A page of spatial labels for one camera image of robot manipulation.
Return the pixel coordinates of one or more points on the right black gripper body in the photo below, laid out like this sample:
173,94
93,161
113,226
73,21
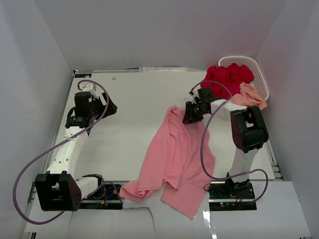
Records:
200,104

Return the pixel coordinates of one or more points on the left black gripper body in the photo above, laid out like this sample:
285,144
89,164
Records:
94,110

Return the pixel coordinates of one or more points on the pink t shirt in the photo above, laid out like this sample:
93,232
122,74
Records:
178,156

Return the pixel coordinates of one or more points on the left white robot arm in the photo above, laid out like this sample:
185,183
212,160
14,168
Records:
56,188

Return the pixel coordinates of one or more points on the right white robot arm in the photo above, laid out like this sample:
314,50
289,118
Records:
249,133

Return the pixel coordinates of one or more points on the red t shirt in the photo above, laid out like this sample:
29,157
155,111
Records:
231,77

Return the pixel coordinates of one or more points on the peach t shirt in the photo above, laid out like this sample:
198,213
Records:
249,96

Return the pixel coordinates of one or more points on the white plastic basket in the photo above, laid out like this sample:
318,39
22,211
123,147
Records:
259,82

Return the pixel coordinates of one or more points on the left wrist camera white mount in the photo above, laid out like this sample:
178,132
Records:
88,87

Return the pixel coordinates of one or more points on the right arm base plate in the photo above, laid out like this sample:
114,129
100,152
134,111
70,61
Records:
222,199

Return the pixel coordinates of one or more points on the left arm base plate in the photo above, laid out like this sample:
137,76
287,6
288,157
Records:
105,198

